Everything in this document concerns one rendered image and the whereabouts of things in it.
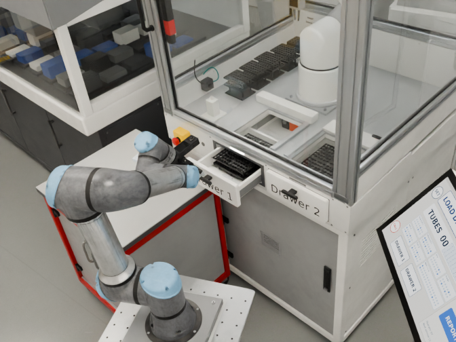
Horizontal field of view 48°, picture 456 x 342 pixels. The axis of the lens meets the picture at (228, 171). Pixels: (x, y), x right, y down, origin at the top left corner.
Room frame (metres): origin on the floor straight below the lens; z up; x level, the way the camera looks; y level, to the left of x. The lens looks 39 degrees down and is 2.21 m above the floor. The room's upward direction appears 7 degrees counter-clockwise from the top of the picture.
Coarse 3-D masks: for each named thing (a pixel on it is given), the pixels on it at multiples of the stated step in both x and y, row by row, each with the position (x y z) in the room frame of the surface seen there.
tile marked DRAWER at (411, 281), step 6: (402, 270) 0.95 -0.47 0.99; (408, 270) 0.93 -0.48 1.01; (414, 270) 0.92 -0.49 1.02; (402, 276) 0.93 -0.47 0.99; (408, 276) 0.92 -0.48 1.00; (414, 276) 0.91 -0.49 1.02; (408, 282) 0.90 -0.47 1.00; (414, 282) 0.89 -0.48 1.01; (408, 288) 0.88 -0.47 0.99; (414, 288) 0.87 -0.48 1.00; (420, 288) 0.86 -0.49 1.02; (408, 294) 0.87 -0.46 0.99
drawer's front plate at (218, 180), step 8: (192, 160) 1.68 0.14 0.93; (200, 168) 1.63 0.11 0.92; (208, 168) 1.61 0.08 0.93; (216, 176) 1.56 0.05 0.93; (224, 176) 1.55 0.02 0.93; (200, 184) 1.64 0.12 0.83; (216, 184) 1.56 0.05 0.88; (224, 184) 1.53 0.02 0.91; (232, 184) 1.50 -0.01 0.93; (216, 192) 1.57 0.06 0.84; (224, 192) 1.54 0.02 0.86; (232, 192) 1.50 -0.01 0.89; (232, 200) 1.50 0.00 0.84
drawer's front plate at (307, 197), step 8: (272, 176) 1.53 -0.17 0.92; (280, 176) 1.51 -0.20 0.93; (272, 184) 1.53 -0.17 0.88; (280, 184) 1.50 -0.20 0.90; (288, 184) 1.47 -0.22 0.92; (296, 184) 1.46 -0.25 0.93; (272, 192) 1.53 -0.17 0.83; (280, 192) 1.50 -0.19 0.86; (304, 192) 1.41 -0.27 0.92; (312, 192) 1.40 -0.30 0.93; (288, 200) 1.47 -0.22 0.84; (304, 200) 1.41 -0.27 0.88; (312, 200) 1.38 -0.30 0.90; (320, 200) 1.36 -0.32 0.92; (304, 208) 1.41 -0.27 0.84; (312, 208) 1.38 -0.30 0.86; (320, 208) 1.36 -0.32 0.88; (320, 216) 1.36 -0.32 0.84
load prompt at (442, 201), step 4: (448, 192) 1.07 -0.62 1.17; (452, 192) 1.06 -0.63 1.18; (444, 196) 1.07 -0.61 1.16; (448, 196) 1.06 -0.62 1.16; (452, 196) 1.05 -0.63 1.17; (440, 200) 1.06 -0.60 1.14; (444, 200) 1.05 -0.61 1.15; (448, 200) 1.05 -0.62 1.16; (452, 200) 1.04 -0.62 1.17; (440, 204) 1.05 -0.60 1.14; (444, 204) 1.04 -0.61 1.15; (448, 204) 1.03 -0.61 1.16; (452, 204) 1.02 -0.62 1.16; (444, 208) 1.03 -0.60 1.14; (448, 208) 1.02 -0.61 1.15; (452, 208) 1.01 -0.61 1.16; (444, 212) 1.02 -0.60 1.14; (448, 212) 1.01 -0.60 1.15; (452, 212) 1.00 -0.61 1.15; (448, 216) 1.00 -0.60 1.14; (452, 216) 0.99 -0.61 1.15; (448, 220) 0.99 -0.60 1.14; (452, 220) 0.98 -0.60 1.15; (452, 224) 0.97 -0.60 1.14; (452, 228) 0.96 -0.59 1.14
